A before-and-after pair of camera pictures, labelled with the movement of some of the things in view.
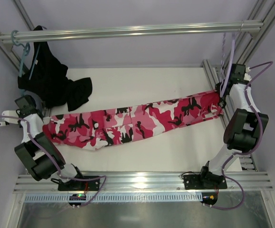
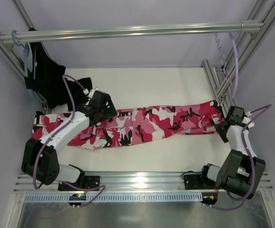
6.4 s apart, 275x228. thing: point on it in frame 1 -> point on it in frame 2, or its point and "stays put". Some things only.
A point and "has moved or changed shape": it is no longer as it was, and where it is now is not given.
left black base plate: (73, 185) stays put
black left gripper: (46, 112) -> (109, 109)
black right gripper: (222, 95) -> (222, 129)
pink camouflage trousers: (93, 130) has moved or changed shape
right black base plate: (204, 181) stays put
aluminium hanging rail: (133, 33) stays put
